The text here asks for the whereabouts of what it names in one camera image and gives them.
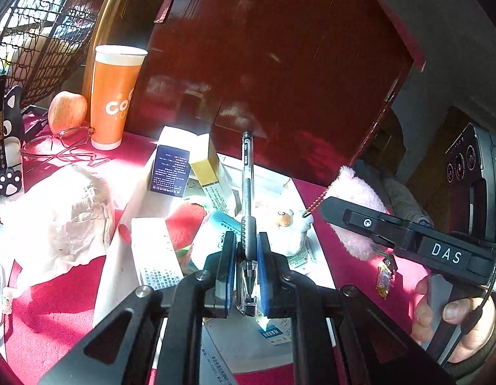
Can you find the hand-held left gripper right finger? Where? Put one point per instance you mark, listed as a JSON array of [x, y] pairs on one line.
[[263, 280]]

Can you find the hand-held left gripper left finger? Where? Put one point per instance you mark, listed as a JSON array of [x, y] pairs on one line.
[[231, 276]]

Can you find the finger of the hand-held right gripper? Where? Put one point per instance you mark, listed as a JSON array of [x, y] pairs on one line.
[[392, 232]]

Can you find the pink plush toy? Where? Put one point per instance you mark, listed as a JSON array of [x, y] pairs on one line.
[[358, 192]]

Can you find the white plush toy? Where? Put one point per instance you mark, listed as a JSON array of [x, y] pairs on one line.
[[288, 232]]

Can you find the white blue yellow medicine box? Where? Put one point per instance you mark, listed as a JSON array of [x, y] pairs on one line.
[[155, 248]]

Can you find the black gel pen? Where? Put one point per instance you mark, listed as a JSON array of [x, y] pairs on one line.
[[248, 192]]

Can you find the white cardboard box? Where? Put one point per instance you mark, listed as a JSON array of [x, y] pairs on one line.
[[119, 248]]

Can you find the person's right hand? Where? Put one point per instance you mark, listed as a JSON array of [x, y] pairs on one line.
[[456, 313]]

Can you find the beige quilt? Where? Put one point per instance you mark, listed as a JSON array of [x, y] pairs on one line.
[[406, 204]]

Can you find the small yellow candy packet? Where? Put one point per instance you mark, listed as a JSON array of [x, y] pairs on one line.
[[382, 284]]

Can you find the white printed leaflet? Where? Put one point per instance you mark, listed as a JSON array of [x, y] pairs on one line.
[[232, 349]]

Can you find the dark blue box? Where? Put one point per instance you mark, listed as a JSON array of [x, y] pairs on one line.
[[170, 168]]

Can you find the crumpled white paper bag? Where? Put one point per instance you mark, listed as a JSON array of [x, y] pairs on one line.
[[67, 216]]

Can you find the dark red wooden cabinet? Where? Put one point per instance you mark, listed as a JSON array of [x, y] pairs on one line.
[[272, 68]]

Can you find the eyeglasses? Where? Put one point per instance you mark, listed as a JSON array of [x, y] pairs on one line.
[[77, 133]]

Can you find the orange paper cup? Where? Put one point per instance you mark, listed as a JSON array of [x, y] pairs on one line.
[[111, 100]]

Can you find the apple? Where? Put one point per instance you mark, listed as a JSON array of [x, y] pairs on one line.
[[67, 112]]

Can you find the black cat print case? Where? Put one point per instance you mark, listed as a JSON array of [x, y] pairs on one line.
[[9, 128]]

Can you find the golden curved frame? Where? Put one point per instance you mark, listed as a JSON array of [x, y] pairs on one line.
[[101, 24]]

